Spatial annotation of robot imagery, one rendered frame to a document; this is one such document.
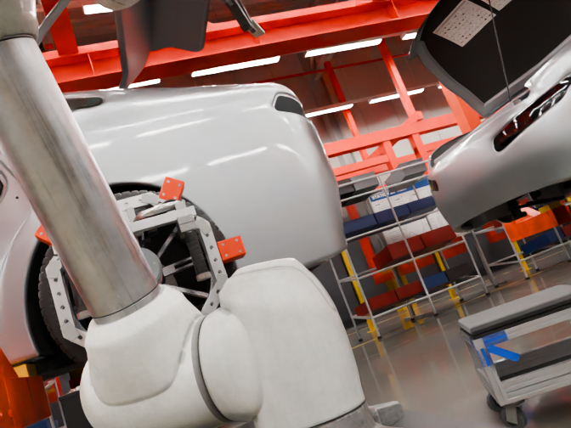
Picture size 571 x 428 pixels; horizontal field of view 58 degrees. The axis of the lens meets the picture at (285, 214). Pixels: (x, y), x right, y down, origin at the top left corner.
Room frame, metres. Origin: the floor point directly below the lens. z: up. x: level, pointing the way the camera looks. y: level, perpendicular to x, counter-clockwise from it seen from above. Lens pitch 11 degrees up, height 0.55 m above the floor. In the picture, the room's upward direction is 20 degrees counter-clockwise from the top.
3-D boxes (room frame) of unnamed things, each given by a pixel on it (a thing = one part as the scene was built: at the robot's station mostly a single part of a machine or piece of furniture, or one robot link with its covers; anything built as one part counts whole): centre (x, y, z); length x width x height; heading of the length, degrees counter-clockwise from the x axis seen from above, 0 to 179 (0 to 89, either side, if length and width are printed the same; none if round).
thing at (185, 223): (1.54, 0.30, 0.93); 0.09 x 0.05 x 0.05; 18
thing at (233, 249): (1.78, 0.23, 0.85); 0.09 x 0.08 x 0.07; 108
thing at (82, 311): (1.41, 0.62, 0.83); 0.04 x 0.04 x 0.16
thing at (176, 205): (1.60, 0.39, 1.03); 0.19 x 0.18 x 0.11; 18
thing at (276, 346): (0.74, 0.07, 0.53); 0.18 x 0.16 x 0.22; 76
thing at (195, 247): (1.51, 0.29, 0.83); 0.04 x 0.04 x 0.16
